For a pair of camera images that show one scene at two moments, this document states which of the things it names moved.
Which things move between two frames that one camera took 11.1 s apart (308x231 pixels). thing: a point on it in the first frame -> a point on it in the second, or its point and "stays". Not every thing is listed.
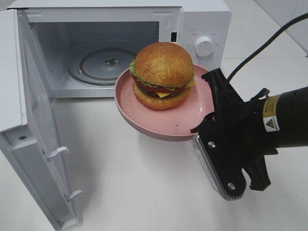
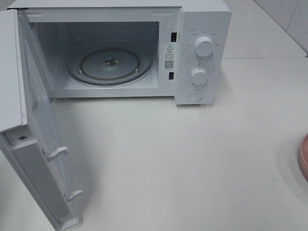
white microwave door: [29, 135] stays
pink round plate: [174, 124] -> [303, 158]
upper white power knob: [204, 46] stays
